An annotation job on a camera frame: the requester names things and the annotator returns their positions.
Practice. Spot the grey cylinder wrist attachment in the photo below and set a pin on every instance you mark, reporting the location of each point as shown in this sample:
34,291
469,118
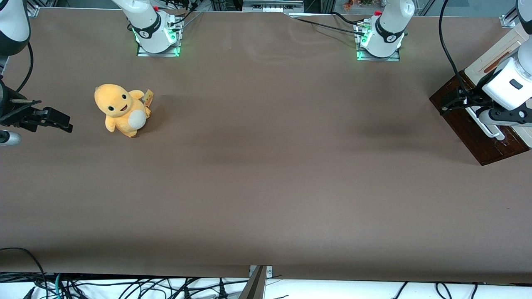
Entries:
8,138

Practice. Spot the aluminium frame profile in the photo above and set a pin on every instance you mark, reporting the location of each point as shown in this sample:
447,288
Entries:
509,20
33,11

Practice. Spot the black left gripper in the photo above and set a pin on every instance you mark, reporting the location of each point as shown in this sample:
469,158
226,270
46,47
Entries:
469,101

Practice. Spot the grey background equipment box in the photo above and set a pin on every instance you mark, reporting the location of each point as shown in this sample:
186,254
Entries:
273,6

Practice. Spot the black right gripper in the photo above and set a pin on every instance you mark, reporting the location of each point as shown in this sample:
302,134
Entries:
9,111

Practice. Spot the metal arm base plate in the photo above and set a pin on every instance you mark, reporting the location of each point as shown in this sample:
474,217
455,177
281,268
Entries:
378,58
158,54

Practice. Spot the yellow plush toy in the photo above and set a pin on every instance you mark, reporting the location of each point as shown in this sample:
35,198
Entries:
120,110

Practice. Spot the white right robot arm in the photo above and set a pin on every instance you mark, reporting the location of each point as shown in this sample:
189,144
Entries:
151,29

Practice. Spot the dark brown wooden board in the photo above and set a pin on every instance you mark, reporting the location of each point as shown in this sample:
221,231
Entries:
478,137

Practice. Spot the metal table edge bracket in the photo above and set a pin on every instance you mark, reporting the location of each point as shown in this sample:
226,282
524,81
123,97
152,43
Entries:
258,284

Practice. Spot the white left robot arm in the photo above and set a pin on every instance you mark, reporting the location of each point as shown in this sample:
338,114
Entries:
386,29

